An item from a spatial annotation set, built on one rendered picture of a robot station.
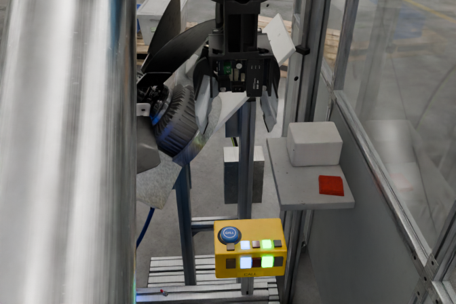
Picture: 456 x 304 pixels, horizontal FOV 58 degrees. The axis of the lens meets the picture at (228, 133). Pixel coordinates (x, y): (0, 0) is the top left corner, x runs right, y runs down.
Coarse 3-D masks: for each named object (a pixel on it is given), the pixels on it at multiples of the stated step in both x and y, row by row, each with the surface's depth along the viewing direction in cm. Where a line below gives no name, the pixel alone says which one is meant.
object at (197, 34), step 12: (204, 24) 101; (180, 36) 96; (192, 36) 103; (204, 36) 109; (168, 48) 101; (180, 48) 107; (192, 48) 111; (156, 60) 106; (168, 60) 111; (180, 60) 114; (144, 72) 111; (168, 72) 117
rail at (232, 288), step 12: (144, 288) 106; (156, 288) 106; (168, 288) 106; (180, 288) 106; (192, 288) 106; (204, 288) 106; (216, 288) 106; (228, 288) 106; (240, 288) 107; (264, 288) 108; (144, 300) 104; (156, 300) 104; (168, 300) 104; (180, 300) 104; (192, 300) 104; (204, 300) 105; (216, 300) 105; (228, 300) 105; (240, 300) 105; (252, 300) 107; (264, 300) 106
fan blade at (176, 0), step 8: (176, 0) 130; (168, 8) 126; (176, 8) 133; (168, 16) 129; (176, 16) 136; (160, 24) 125; (168, 24) 131; (176, 24) 138; (160, 32) 127; (168, 32) 133; (176, 32) 140; (152, 40) 124; (160, 40) 129; (168, 40) 135; (152, 48) 126; (160, 48) 130
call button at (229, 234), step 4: (224, 228) 94; (228, 228) 94; (232, 228) 94; (224, 232) 93; (228, 232) 93; (232, 232) 93; (236, 232) 93; (224, 236) 92; (228, 236) 92; (232, 236) 92; (236, 236) 92; (224, 240) 92; (228, 240) 92; (232, 240) 92
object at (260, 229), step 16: (224, 224) 96; (240, 224) 96; (256, 224) 96; (272, 224) 96; (240, 240) 93; (256, 240) 93; (272, 240) 93; (224, 256) 90; (240, 256) 90; (256, 256) 91; (272, 256) 91; (224, 272) 93; (240, 272) 94; (256, 272) 94; (272, 272) 94
